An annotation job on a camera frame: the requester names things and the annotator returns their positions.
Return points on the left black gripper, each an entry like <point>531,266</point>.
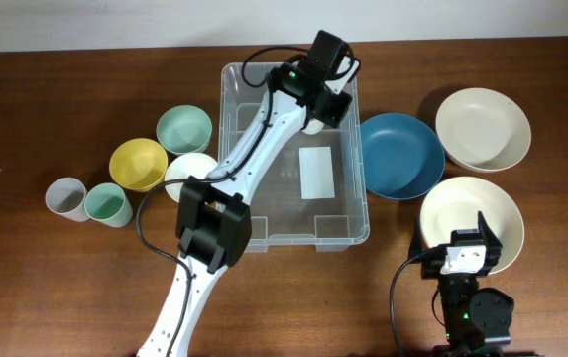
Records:
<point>337,117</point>

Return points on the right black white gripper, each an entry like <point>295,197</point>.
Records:
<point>493,250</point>

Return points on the mint green small bowl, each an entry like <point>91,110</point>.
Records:
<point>184,129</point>

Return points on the mint green cup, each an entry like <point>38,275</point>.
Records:
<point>108,204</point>

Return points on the grey white cup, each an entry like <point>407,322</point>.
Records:
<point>65,197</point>

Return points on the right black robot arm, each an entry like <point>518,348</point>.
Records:
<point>476,320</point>

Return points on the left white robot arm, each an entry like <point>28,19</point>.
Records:
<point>214,219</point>

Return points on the white label in container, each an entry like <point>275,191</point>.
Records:
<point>316,173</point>

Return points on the clear plastic storage container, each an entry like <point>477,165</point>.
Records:
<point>280,217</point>

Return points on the near cream bowl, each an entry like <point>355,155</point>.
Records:
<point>455,203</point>

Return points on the cream bowl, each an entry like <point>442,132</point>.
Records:
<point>455,203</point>
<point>483,130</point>

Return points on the blue shallow bowl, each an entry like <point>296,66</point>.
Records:
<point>403,158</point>

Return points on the far cream bowl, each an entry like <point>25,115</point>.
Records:
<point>483,130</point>

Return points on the white small bowl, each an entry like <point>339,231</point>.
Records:
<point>196,165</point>

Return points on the yellow small bowl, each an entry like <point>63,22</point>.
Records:
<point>139,164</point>

